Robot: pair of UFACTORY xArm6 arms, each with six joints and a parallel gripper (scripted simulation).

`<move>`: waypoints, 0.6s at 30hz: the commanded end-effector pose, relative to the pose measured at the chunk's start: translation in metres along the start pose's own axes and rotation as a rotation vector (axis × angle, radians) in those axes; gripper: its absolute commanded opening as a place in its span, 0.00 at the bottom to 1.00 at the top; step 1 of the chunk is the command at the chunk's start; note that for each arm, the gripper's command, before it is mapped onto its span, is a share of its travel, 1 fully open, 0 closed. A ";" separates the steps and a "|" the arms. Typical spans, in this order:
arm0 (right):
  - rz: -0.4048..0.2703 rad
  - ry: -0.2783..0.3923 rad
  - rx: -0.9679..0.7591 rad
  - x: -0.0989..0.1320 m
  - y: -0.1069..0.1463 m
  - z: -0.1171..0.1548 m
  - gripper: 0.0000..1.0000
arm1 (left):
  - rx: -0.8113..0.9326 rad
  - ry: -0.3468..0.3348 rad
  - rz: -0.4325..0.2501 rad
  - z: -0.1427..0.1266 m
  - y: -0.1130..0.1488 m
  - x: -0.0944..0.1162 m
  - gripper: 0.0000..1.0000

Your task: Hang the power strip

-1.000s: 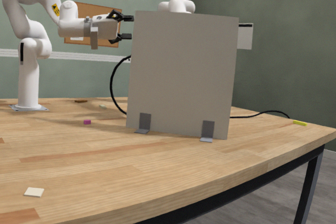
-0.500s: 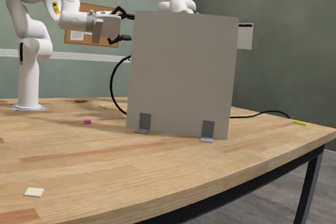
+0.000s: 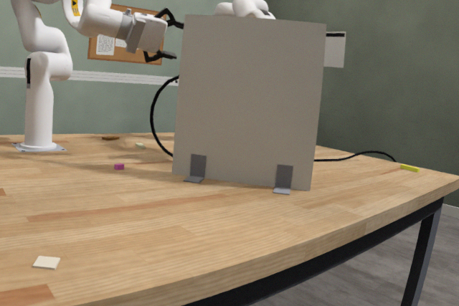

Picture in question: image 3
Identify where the yellow rectangular bar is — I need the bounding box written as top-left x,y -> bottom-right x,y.
400,164 -> 420,173

